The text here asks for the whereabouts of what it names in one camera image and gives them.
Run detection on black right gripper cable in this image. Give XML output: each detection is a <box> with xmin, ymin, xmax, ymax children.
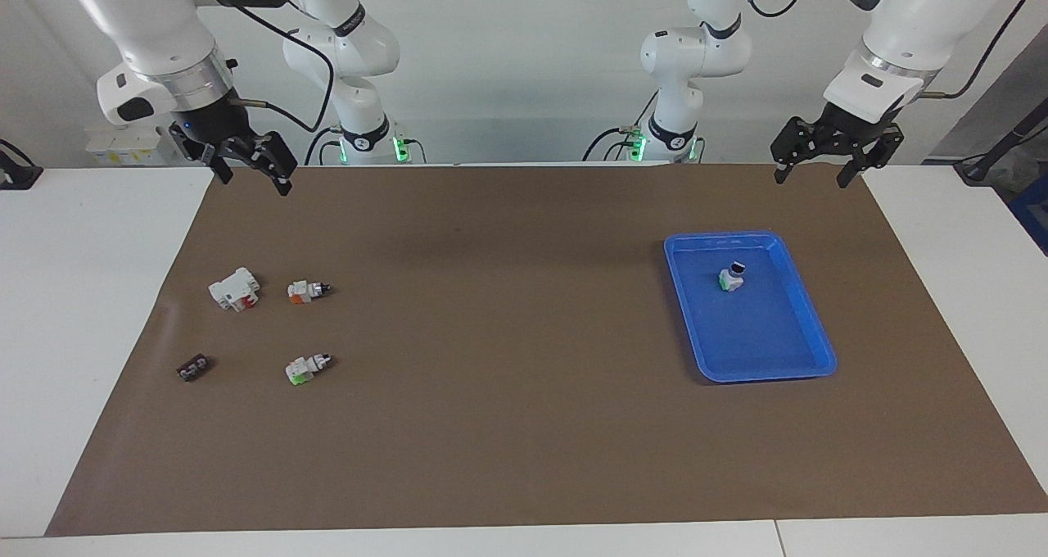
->
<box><xmin>233</xmin><ymin>4</ymin><xmax>335</xmax><ymax>132</ymax></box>

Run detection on black stand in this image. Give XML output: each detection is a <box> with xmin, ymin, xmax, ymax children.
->
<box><xmin>954</xmin><ymin>98</ymin><xmax>1048</xmax><ymax>185</ymax></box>

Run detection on black clamp mount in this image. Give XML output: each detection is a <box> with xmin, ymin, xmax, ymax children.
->
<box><xmin>0</xmin><ymin>139</ymin><xmax>43</xmax><ymax>191</ymax></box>

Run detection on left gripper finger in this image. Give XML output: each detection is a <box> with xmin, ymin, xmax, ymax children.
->
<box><xmin>835</xmin><ymin>125</ymin><xmax>906</xmax><ymax>189</ymax></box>
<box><xmin>771</xmin><ymin>116</ymin><xmax>824</xmax><ymax>185</ymax></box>

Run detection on brown table mat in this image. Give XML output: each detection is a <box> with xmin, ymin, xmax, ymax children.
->
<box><xmin>45</xmin><ymin>164</ymin><xmax>1048</xmax><ymax>537</ymax></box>

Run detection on black base cable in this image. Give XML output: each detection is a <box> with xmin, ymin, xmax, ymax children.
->
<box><xmin>583</xmin><ymin>90</ymin><xmax>660</xmax><ymax>162</ymax></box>
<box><xmin>305</xmin><ymin>125</ymin><xmax>341</xmax><ymax>166</ymax></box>

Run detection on blue crate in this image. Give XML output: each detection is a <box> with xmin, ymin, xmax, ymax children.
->
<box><xmin>1009</xmin><ymin>182</ymin><xmax>1048</xmax><ymax>256</ymax></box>

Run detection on white box yellow labels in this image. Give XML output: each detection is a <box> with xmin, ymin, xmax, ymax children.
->
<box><xmin>84</xmin><ymin>125</ymin><xmax>177</xmax><ymax>167</ymax></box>

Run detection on white circuit breaker red lever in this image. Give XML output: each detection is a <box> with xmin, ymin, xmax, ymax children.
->
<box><xmin>208</xmin><ymin>267</ymin><xmax>262</xmax><ymax>313</ymax></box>

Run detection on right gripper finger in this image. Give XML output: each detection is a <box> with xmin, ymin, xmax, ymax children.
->
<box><xmin>246</xmin><ymin>131</ymin><xmax>297</xmax><ymax>197</ymax></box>
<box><xmin>169</xmin><ymin>123</ymin><xmax>234</xmax><ymax>185</ymax></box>

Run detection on blue plastic tray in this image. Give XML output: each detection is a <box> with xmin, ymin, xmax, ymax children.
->
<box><xmin>663</xmin><ymin>231</ymin><xmax>838</xmax><ymax>384</ymax></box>

